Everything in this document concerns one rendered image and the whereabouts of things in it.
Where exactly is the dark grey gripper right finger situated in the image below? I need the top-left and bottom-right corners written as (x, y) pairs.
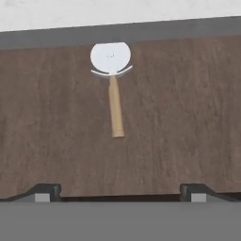
top-left (179, 183), bottom-right (241, 203)

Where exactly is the open brown wooden drawer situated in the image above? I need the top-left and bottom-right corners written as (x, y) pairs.
top-left (0, 16), bottom-right (241, 202)

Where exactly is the pizza cutter with wooden handle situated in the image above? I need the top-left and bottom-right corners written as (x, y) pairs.
top-left (89, 41), bottom-right (134, 139)

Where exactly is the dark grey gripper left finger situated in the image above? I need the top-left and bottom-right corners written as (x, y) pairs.
top-left (0, 183), bottom-right (62, 203)

